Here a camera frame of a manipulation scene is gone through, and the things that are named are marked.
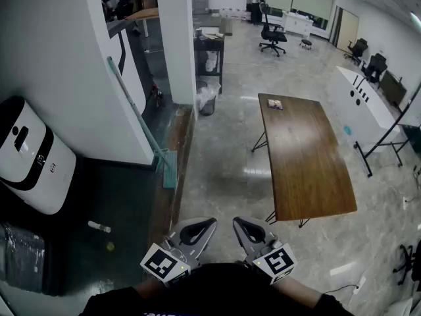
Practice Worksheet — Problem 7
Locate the black low cabinet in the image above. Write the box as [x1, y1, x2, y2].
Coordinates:
[379, 69, 409, 107]

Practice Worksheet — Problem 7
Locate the plastic-wrapped black box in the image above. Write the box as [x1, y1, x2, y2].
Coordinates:
[0, 222, 45, 293]

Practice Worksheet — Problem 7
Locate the white pod with black stripe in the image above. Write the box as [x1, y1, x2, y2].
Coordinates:
[107, 20, 155, 115]

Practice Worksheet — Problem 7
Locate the person's left forearm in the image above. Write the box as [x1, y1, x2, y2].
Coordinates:
[134, 276, 172, 301]

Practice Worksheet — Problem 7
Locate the black office chair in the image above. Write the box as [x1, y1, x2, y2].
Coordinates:
[258, 1, 288, 58]

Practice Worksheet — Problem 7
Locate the small white bottle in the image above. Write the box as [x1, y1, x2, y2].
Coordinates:
[87, 221, 112, 234]

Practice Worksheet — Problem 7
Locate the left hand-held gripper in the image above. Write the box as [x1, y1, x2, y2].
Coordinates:
[140, 216, 218, 288]

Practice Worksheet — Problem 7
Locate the light wooden table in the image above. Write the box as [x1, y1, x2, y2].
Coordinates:
[126, 7, 160, 38]

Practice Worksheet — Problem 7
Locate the brown door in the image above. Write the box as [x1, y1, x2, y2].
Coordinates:
[334, 6, 360, 54]

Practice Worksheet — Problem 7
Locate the curved wooden step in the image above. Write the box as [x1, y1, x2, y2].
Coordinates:
[153, 103, 195, 238]

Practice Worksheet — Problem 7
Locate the black swivel chair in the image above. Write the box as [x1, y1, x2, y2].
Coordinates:
[392, 243, 421, 286]

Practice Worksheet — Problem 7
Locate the person's right forearm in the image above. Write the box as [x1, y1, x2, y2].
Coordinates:
[272, 276, 325, 309]

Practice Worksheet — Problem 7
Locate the black shelf cart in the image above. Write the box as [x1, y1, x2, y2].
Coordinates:
[193, 27, 226, 95]

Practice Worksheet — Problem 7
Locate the black wire trash bin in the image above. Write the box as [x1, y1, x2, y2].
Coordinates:
[196, 80, 221, 117]

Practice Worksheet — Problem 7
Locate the person's black clothing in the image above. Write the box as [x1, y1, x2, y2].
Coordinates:
[78, 261, 356, 316]

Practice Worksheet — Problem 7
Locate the white display counter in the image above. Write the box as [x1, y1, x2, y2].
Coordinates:
[328, 65, 401, 153]

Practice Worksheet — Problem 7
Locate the white cabinet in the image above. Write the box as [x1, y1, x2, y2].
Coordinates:
[281, 10, 314, 40]

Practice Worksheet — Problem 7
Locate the teal mop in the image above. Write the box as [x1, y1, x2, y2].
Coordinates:
[107, 56, 179, 190]

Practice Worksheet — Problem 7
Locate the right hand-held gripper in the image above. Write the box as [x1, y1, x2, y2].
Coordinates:
[232, 216, 299, 286]

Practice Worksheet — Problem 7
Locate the white service robot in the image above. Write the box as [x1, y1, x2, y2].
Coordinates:
[0, 95, 78, 215]

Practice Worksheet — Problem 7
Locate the small red toy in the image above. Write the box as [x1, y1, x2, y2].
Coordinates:
[151, 83, 164, 109]

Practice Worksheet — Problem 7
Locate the black mesh chair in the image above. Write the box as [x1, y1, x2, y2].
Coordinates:
[343, 38, 370, 66]
[361, 53, 388, 84]

